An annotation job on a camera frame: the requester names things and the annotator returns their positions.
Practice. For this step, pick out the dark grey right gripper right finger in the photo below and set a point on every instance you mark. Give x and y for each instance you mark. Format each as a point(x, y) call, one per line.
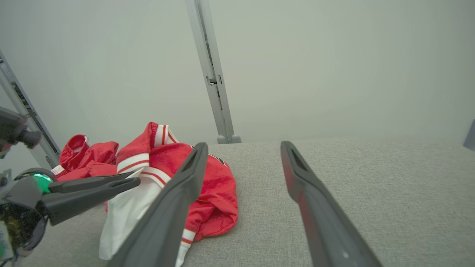
point(319, 215)

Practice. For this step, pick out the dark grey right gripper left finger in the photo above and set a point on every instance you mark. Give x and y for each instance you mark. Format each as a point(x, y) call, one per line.
point(174, 207)

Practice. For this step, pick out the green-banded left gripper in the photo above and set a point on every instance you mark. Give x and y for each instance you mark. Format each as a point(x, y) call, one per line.
point(22, 211)

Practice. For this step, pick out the red shorts with white stripe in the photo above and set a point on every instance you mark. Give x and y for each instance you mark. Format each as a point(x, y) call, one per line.
point(92, 159)

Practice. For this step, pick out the red basketball jersey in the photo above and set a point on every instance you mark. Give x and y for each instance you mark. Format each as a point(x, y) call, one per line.
point(215, 200)

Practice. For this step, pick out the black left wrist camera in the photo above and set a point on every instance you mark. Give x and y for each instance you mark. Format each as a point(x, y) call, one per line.
point(15, 129)

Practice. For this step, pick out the grey double partition post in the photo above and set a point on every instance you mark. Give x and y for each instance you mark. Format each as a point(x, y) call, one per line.
point(215, 81)

